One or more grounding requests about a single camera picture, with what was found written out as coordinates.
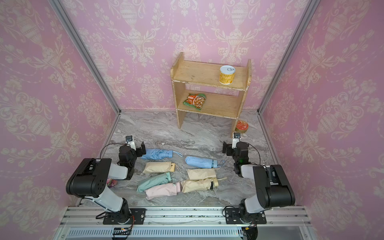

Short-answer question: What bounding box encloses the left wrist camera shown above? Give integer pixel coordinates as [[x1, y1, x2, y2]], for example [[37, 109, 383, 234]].
[[125, 135, 136, 150]]

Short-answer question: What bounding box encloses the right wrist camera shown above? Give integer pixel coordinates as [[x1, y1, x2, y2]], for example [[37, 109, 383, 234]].
[[232, 132, 241, 149]]

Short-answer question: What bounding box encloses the yellow can white lid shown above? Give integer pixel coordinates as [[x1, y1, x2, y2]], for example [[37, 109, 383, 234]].
[[219, 65, 236, 85]]

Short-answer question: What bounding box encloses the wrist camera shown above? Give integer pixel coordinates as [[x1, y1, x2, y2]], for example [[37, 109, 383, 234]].
[[232, 132, 241, 149], [125, 135, 136, 150]]

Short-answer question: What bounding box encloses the beige sleeved umbrella left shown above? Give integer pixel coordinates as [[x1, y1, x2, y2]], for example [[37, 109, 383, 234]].
[[143, 162, 176, 174]]

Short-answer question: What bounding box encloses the orange green snack packet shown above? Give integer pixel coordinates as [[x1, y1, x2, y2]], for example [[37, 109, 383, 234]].
[[183, 94, 207, 111]]

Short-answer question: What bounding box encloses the beige umbrella sleeve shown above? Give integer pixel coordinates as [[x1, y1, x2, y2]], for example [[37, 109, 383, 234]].
[[187, 169, 217, 181], [181, 177, 228, 193]]

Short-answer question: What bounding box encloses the pink sleeved umbrella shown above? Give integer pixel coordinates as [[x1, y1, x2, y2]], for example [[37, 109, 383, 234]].
[[145, 182, 181, 200]]

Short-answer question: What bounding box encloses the purple snack bag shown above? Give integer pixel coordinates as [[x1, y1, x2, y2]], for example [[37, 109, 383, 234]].
[[107, 179, 117, 188]]

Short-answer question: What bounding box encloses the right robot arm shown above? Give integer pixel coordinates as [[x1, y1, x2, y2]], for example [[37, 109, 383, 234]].
[[223, 142, 296, 224]]

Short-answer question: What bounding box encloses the aluminium front rail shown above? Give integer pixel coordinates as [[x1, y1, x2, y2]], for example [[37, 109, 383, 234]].
[[54, 206, 317, 240]]

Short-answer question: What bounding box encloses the blue umbrella sleeve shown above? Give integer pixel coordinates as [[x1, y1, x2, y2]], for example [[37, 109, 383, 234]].
[[185, 156, 226, 169]]

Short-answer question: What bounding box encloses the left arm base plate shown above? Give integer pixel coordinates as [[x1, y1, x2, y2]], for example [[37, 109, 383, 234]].
[[103, 208, 146, 225]]

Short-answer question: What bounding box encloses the blue sleeved umbrella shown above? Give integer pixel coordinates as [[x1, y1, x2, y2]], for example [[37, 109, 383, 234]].
[[141, 149, 184, 161]]

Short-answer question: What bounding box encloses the green sleeved umbrella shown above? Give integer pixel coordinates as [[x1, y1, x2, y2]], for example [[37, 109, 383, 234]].
[[137, 172, 172, 193]]

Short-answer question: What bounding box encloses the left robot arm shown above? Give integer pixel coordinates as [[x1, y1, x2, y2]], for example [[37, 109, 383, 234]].
[[66, 141, 146, 226]]

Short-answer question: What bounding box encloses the wooden two-tier shelf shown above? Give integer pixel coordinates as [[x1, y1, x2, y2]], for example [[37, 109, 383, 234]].
[[170, 52, 252, 134]]

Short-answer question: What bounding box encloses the red round tin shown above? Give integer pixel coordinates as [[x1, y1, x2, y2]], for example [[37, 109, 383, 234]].
[[235, 120, 249, 134]]

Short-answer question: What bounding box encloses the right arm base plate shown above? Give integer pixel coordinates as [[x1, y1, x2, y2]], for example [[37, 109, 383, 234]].
[[222, 206, 267, 225]]

